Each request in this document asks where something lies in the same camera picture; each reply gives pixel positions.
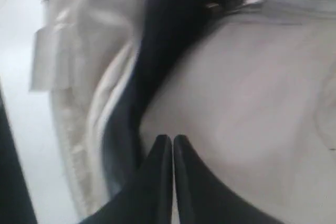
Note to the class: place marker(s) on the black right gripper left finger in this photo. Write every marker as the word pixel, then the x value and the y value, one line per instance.
pixel 147 197

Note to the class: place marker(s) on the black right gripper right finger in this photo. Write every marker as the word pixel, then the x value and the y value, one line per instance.
pixel 202 197

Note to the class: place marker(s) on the beige fabric duffel bag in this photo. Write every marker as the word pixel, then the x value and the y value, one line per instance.
pixel 251 83

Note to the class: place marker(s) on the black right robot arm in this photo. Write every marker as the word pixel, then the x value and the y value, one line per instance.
pixel 16 205

